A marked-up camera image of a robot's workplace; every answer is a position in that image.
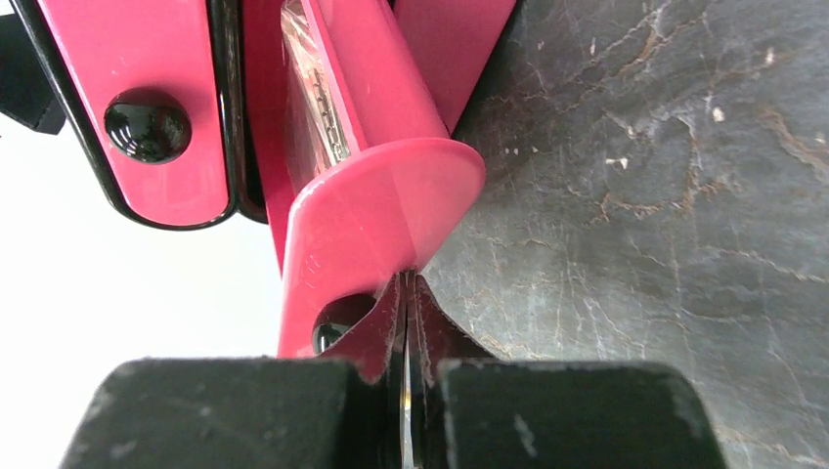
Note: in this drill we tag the black makeup organizer box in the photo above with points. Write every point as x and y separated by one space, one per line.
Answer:
26 94

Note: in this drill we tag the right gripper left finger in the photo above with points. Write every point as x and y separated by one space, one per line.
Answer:
364 388

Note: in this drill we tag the clear plastic bag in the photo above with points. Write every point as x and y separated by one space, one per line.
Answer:
316 137

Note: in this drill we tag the pink top drawer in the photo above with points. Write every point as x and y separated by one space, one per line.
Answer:
152 90

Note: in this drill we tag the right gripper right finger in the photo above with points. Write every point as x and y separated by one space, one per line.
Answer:
454 387

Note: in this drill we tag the pink drawer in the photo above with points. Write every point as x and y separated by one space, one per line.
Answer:
152 90
400 74

